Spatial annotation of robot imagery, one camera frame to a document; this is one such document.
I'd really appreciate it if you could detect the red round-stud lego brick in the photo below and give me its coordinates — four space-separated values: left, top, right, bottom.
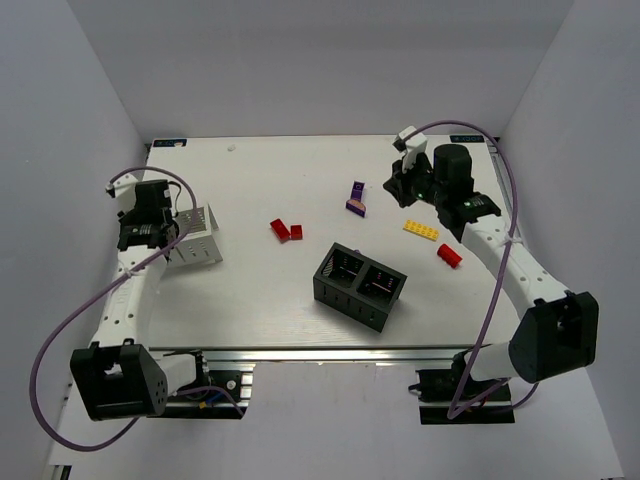
437 244 462 269

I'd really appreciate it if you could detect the black two-compartment container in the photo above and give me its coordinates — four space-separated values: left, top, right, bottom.
313 243 407 333

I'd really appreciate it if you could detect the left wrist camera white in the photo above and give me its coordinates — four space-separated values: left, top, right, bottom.
105 174 139 209

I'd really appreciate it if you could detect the purple lego upright piece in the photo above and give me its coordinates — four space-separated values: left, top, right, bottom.
350 181 365 202

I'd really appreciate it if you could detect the flat yellow lego plate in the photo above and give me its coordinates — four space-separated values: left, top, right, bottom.
403 220 440 242

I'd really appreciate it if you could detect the aluminium front rail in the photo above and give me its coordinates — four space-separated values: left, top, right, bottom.
92 347 566 365

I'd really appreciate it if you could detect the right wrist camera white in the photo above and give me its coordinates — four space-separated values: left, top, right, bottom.
392 126 428 173

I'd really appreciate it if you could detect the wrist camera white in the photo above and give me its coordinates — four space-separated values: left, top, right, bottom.
392 126 428 173
105 174 139 209

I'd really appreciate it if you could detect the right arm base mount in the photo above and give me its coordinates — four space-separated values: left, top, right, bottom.
408 351 515 426

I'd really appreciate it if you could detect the right blue table label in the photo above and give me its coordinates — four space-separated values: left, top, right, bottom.
449 135 486 144

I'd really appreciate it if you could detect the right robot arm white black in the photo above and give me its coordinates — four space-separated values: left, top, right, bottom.
383 141 599 386

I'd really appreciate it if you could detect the white two-compartment container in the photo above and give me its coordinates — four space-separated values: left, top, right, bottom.
168 203 223 269

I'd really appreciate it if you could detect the small red lego brick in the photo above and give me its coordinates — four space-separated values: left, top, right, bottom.
290 224 303 240

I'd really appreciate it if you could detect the purple pink lego slope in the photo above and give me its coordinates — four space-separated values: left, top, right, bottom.
345 198 366 218

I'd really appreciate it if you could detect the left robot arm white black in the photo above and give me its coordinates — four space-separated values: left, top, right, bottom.
70 180 202 421

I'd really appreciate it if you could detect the blue table label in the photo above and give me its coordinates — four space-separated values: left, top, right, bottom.
449 135 486 144
152 138 187 148

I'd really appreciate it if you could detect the long red lego brick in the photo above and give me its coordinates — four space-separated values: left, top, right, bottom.
270 218 291 243

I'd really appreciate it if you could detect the left blue table label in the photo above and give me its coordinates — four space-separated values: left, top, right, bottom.
152 138 187 148

